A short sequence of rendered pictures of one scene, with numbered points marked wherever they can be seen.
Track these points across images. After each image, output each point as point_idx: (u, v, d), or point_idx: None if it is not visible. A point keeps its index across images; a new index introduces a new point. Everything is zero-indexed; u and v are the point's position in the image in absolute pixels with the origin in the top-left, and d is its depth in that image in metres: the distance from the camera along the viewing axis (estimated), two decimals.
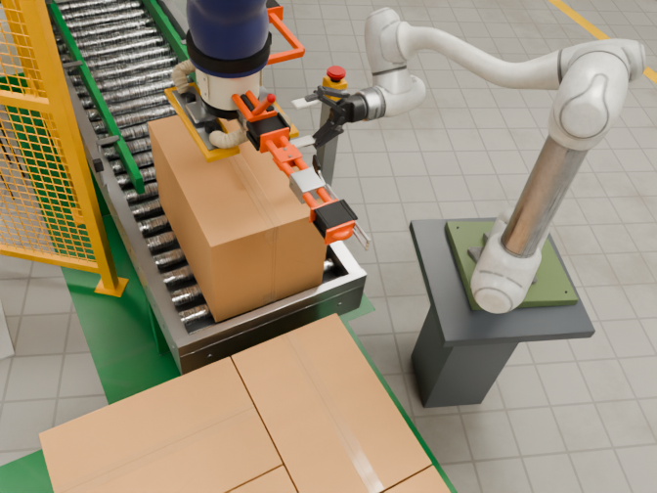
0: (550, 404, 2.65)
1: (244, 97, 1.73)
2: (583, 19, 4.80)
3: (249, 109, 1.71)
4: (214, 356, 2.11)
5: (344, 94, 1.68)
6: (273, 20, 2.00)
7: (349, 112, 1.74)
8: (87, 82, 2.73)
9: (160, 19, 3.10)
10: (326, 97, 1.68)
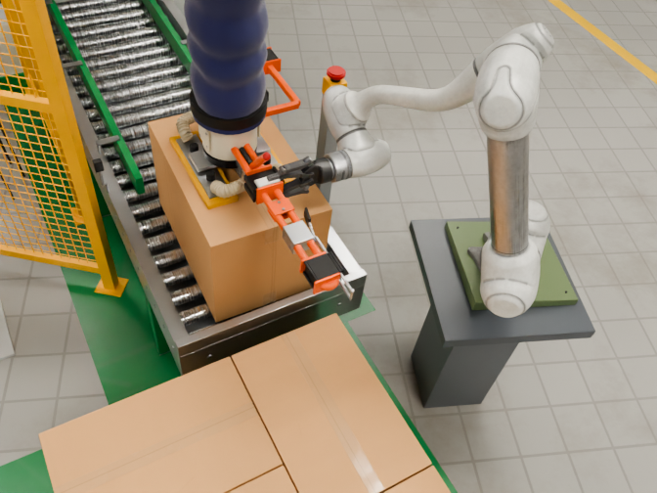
0: (550, 404, 2.65)
1: (242, 150, 1.88)
2: (583, 19, 4.80)
3: (247, 161, 1.86)
4: (214, 356, 2.11)
5: (306, 163, 1.80)
6: (271, 71, 2.15)
7: (318, 174, 1.86)
8: (87, 82, 2.73)
9: (160, 19, 3.10)
10: (288, 171, 1.81)
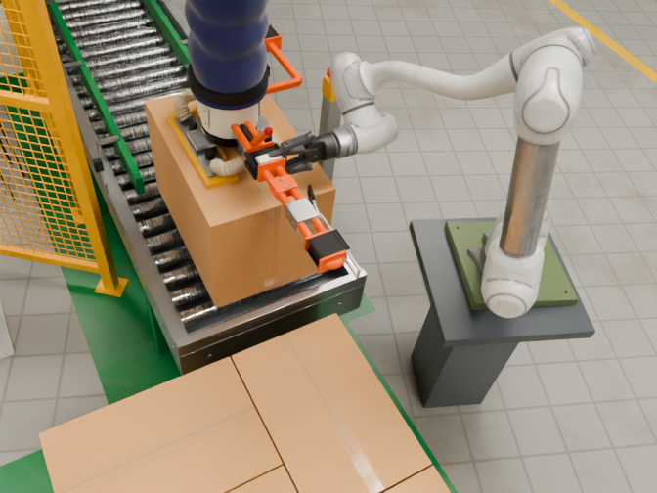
0: (550, 404, 2.65)
1: (242, 127, 1.81)
2: (583, 19, 4.80)
3: (247, 139, 1.79)
4: (214, 356, 2.11)
5: (309, 138, 1.72)
6: (272, 49, 2.08)
7: (322, 150, 1.79)
8: (87, 82, 2.73)
9: (160, 19, 3.10)
10: (290, 148, 1.74)
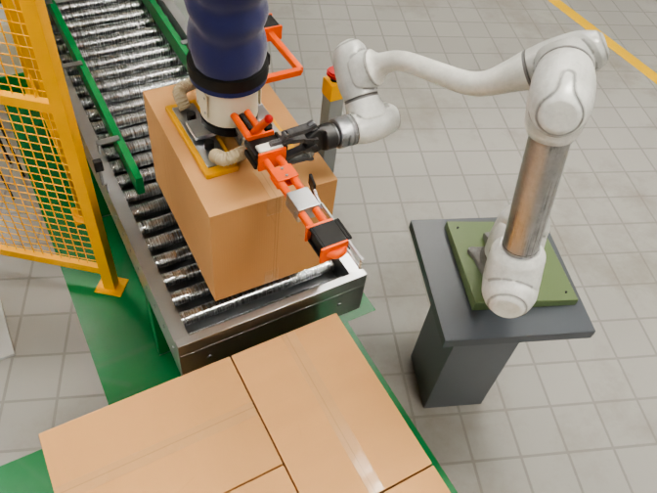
0: (550, 404, 2.65)
1: (242, 116, 1.78)
2: (583, 19, 4.80)
3: (247, 127, 1.75)
4: (214, 356, 2.11)
5: (310, 127, 1.69)
6: (272, 38, 2.05)
7: (323, 139, 1.76)
8: (87, 82, 2.73)
9: (160, 19, 3.10)
10: (291, 136, 1.71)
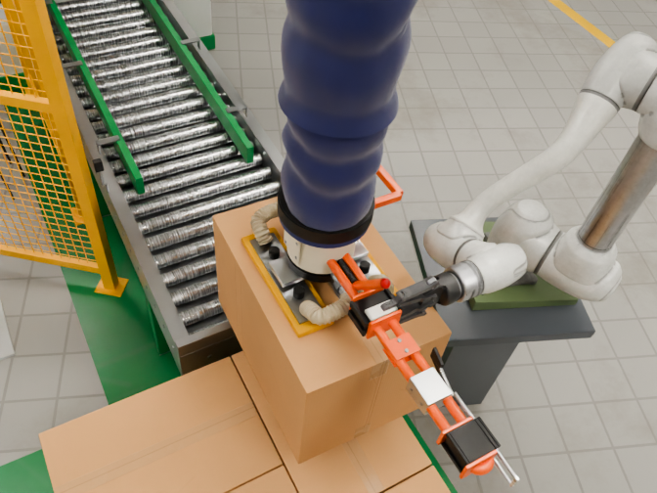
0: (550, 404, 2.65)
1: (342, 263, 1.48)
2: (583, 19, 4.80)
3: (350, 279, 1.46)
4: (214, 356, 2.11)
5: (431, 286, 1.39)
6: None
7: (441, 294, 1.45)
8: (87, 82, 2.73)
9: (160, 19, 3.10)
10: None
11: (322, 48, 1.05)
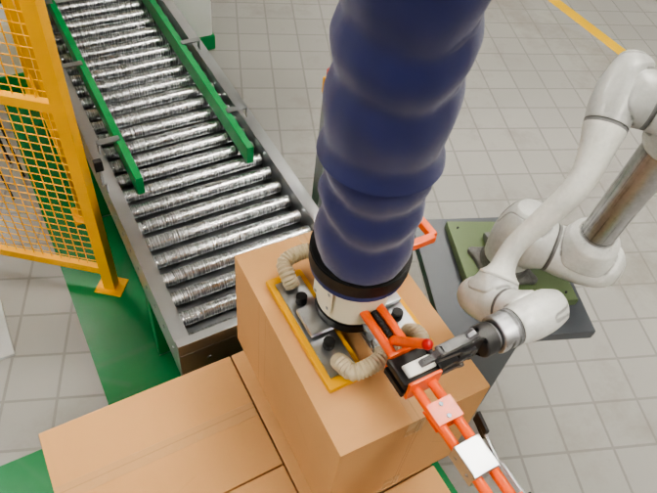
0: (550, 404, 2.65)
1: (376, 315, 1.40)
2: (583, 19, 4.80)
3: (385, 334, 1.37)
4: (214, 356, 2.11)
5: (471, 339, 1.31)
6: None
7: (480, 345, 1.37)
8: (87, 82, 2.73)
9: (160, 19, 3.10)
10: None
11: (372, 106, 0.96)
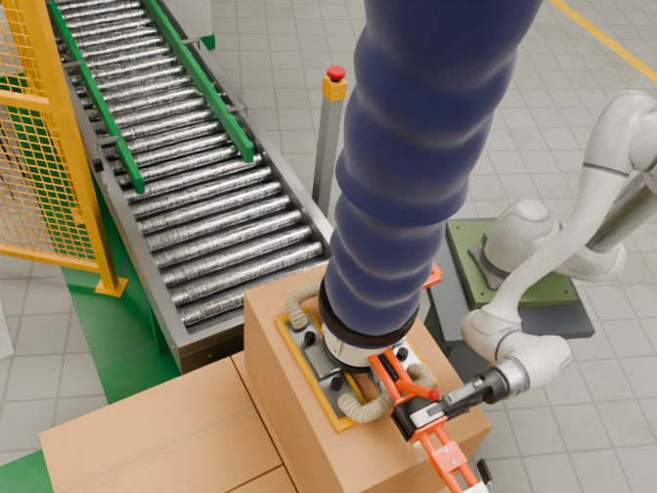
0: (550, 404, 2.65)
1: (383, 359, 1.44)
2: (583, 19, 4.80)
3: (392, 378, 1.41)
4: (214, 356, 2.11)
5: (478, 389, 1.36)
6: None
7: (486, 393, 1.42)
8: (87, 82, 2.73)
9: (160, 19, 3.10)
10: None
11: (398, 136, 0.92)
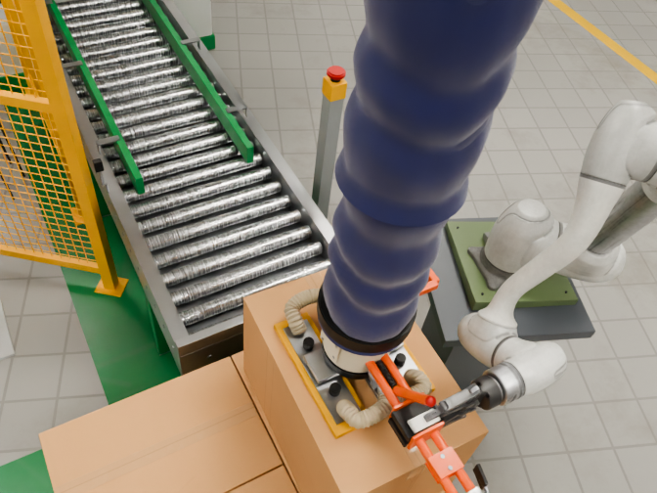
0: (550, 404, 2.65)
1: (381, 365, 1.46)
2: (583, 19, 4.80)
3: (389, 383, 1.43)
4: (214, 356, 2.11)
5: (474, 395, 1.38)
6: None
7: (482, 399, 1.44)
8: (87, 82, 2.73)
9: (160, 19, 3.10)
10: None
11: (397, 137, 0.92)
